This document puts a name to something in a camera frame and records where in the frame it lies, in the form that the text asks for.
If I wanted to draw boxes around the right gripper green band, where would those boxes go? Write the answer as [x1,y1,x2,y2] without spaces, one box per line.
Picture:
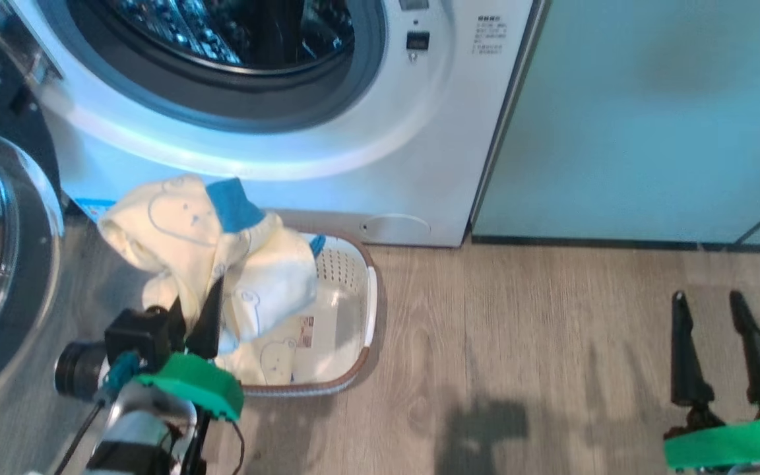
[664,290,760,472]

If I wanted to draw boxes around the white oval filter hatch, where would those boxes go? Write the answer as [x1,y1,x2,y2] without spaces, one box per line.
[360,214,431,245]

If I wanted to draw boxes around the wide teal cabinet panel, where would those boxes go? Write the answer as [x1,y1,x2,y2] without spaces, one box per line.
[471,0,760,245]

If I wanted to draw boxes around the teal cable connector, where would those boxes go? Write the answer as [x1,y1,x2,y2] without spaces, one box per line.
[95,352,142,403]

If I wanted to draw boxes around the printed text label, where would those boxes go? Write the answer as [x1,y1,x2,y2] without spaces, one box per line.
[474,15,507,55]

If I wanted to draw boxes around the cream baby clothes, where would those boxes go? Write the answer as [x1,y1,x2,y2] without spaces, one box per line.
[98,175,269,317]

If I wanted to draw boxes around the white washing machine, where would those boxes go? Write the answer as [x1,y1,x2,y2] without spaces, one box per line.
[7,0,546,248]

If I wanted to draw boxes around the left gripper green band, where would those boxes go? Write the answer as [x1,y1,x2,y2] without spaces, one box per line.
[100,277,245,429]

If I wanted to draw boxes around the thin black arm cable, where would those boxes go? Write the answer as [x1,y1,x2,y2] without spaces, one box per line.
[55,401,105,475]

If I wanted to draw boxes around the white perforated laundry basket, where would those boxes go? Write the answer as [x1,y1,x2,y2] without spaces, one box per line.
[235,228,381,398]

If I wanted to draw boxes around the blue energy label sticker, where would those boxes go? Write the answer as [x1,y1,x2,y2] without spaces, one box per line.
[75,198,117,222]

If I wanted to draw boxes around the black door latch lock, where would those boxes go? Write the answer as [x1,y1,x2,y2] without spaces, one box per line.
[405,30,431,63]

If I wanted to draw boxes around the steel washing machine drum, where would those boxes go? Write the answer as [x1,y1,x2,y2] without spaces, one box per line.
[96,0,356,72]

